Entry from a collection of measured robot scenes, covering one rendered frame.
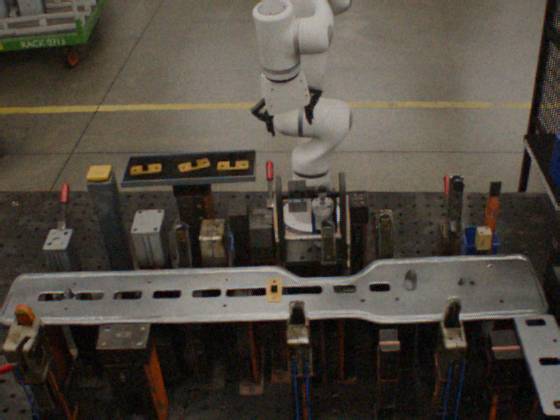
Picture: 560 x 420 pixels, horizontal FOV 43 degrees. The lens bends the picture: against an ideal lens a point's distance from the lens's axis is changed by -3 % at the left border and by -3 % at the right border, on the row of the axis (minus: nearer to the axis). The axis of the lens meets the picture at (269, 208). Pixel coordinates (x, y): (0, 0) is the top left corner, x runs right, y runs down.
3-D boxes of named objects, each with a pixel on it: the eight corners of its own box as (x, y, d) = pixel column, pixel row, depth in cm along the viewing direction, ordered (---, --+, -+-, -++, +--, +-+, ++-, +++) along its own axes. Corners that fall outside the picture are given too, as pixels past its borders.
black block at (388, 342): (371, 434, 180) (374, 358, 163) (368, 401, 189) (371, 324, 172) (403, 433, 180) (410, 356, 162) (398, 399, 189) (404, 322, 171)
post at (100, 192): (115, 299, 227) (84, 185, 200) (119, 283, 233) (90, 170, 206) (138, 299, 226) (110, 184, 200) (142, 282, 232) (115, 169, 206)
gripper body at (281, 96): (298, 51, 159) (303, 91, 167) (254, 64, 158) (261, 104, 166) (309, 70, 154) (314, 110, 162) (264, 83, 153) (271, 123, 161)
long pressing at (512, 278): (-9, 334, 177) (-11, 329, 176) (17, 274, 195) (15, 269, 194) (552, 317, 169) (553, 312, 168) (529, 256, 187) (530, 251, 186)
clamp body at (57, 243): (67, 344, 212) (35, 252, 191) (76, 317, 221) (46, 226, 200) (98, 343, 212) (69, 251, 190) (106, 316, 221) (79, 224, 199)
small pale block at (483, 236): (464, 333, 205) (478, 235, 183) (462, 324, 208) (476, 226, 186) (476, 333, 205) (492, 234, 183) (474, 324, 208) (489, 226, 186)
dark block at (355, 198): (349, 320, 213) (350, 205, 188) (348, 303, 218) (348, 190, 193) (366, 319, 213) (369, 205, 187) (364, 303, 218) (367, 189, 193)
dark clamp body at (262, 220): (252, 336, 211) (240, 234, 188) (254, 304, 221) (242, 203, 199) (289, 335, 210) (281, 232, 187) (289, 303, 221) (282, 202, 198)
